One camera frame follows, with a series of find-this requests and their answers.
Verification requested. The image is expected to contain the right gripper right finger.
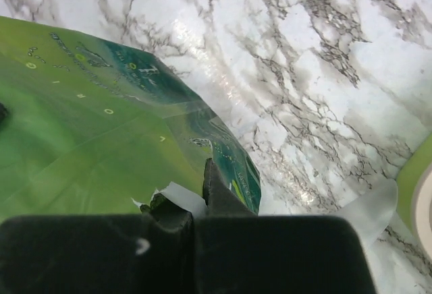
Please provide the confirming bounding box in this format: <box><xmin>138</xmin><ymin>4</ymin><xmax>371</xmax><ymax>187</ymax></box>
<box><xmin>194</xmin><ymin>159</ymin><xmax>375</xmax><ymax>293</ymax></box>

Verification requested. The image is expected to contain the green beige litter box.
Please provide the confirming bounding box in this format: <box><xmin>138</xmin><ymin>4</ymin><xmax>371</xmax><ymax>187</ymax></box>
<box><xmin>396</xmin><ymin>136</ymin><xmax>431</xmax><ymax>257</ymax></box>

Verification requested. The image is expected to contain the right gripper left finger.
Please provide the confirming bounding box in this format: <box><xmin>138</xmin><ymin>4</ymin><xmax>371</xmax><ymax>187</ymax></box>
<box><xmin>1</xmin><ymin>194</ymin><xmax>203</xmax><ymax>293</ymax></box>

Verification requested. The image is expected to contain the translucent plastic scoop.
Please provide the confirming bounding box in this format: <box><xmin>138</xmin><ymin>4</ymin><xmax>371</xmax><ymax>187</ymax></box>
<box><xmin>330</xmin><ymin>179</ymin><xmax>398</xmax><ymax>249</ymax></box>

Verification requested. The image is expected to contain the green litter bag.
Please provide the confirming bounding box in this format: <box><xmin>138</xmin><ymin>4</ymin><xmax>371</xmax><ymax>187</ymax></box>
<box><xmin>1</xmin><ymin>17</ymin><xmax>261</xmax><ymax>219</ymax></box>

